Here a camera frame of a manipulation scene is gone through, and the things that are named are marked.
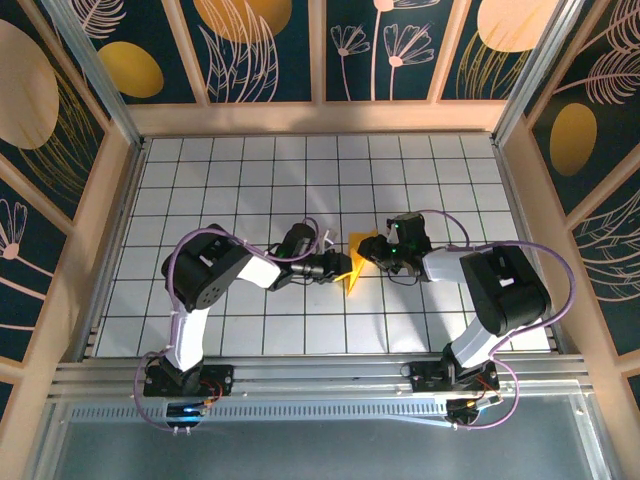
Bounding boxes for yellow cloth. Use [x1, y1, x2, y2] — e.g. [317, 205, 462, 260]
[344, 228, 380, 297]

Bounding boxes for grey metal plate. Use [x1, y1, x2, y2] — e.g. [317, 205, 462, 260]
[29, 394, 616, 480]

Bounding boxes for dark panel pink flowers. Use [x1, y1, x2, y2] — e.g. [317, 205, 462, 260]
[324, 0, 459, 102]

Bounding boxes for dark panel pink leaf outlines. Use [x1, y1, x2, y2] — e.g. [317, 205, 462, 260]
[569, 187, 640, 359]

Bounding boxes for dark panel cream circle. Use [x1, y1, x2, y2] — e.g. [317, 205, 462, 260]
[439, 0, 564, 102]

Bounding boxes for dark panel gold circle leaves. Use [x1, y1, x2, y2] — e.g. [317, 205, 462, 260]
[177, 0, 314, 105]

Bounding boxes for dark panel gold oval fern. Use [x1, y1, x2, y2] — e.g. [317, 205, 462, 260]
[522, 0, 640, 219]

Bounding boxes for dark panel single pink flower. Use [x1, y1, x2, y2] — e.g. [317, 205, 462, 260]
[0, 177, 69, 364]

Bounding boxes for dark panel cream disc lines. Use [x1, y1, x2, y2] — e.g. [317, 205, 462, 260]
[0, 0, 109, 221]

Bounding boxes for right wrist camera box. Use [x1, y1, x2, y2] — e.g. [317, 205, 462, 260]
[387, 212, 432, 250]

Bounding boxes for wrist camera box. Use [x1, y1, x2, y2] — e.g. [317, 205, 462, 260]
[277, 223, 337, 260]
[387, 212, 432, 250]

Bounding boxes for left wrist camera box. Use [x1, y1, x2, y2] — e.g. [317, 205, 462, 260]
[277, 223, 337, 260]

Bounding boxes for aluminium frame rail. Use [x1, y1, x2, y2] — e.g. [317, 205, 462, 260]
[49, 353, 594, 401]

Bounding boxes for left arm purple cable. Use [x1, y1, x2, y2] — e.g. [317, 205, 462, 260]
[132, 217, 321, 434]

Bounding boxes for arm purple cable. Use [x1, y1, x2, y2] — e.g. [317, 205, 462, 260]
[132, 217, 321, 434]
[419, 209, 576, 432]

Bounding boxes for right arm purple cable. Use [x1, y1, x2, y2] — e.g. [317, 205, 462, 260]
[419, 209, 576, 432]

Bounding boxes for aluminium side rail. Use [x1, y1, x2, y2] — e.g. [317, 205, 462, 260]
[74, 137, 151, 361]
[492, 137, 571, 354]

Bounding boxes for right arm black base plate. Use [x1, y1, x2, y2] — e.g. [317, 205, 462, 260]
[408, 362, 501, 396]

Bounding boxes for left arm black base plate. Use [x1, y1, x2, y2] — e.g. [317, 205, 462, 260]
[143, 363, 235, 399]

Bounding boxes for grey slotted cable duct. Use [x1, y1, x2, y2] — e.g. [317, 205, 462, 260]
[69, 403, 451, 424]

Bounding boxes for small circuit board with wires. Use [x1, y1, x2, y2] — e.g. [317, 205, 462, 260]
[165, 397, 224, 419]
[446, 392, 504, 426]

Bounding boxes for aluminium corner post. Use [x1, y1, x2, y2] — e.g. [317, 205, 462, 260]
[490, 0, 574, 146]
[40, 0, 147, 149]

